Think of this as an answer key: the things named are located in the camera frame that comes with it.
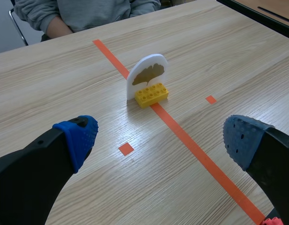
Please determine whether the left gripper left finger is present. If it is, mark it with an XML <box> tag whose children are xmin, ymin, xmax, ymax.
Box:
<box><xmin>0</xmin><ymin>115</ymin><xmax>99</xmax><ymax>225</ymax></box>

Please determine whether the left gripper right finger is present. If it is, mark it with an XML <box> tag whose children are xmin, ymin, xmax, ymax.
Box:
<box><xmin>223</xmin><ymin>114</ymin><xmax>289</xmax><ymax>225</ymax></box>

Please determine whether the ginkgo leaf picture card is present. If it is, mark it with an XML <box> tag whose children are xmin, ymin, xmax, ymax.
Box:
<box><xmin>126</xmin><ymin>53</ymin><xmax>168</xmax><ymax>101</ymax></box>

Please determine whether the small yellow brick stand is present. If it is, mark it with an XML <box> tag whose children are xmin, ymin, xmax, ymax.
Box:
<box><xmin>134</xmin><ymin>82</ymin><xmax>170</xmax><ymax>109</ymax></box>

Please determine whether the wooden desk with black edge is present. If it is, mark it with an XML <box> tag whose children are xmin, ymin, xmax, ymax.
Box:
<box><xmin>216</xmin><ymin>0</ymin><xmax>289</xmax><ymax>41</ymax></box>

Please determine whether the person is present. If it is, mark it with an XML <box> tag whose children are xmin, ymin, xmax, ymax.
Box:
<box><xmin>14</xmin><ymin>0</ymin><xmax>162</xmax><ymax>40</ymax></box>

